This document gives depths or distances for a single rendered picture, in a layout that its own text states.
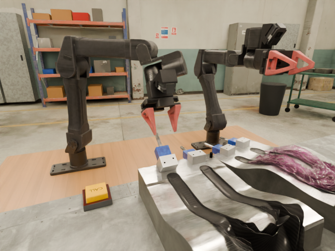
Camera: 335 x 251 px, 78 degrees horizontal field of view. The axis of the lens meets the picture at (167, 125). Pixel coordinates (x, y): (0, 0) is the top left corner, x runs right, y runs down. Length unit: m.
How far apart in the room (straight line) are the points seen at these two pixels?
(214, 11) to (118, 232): 6.28
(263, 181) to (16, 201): 0.75
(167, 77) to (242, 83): 5.98
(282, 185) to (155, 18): 5.60
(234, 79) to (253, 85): 0.71
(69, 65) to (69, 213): 0.43
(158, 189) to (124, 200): 0.15
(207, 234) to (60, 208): 0.45
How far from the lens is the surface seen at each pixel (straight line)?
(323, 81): 8.57
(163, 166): 0.60
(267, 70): 0.65
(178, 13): 6.17
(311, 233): 0.50
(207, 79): 0.99
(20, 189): 0.86
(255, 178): 0.73
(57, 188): 0.81
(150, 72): 0.62
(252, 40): 0.75
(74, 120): 0.78
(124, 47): 0.64
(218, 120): 0.95
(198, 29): 6.32
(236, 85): 6.38
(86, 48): 0.70
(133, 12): 5.63
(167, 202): 0.53
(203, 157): 0.68
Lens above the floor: 1.23
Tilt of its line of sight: 20 degrees down
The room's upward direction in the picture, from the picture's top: straight up
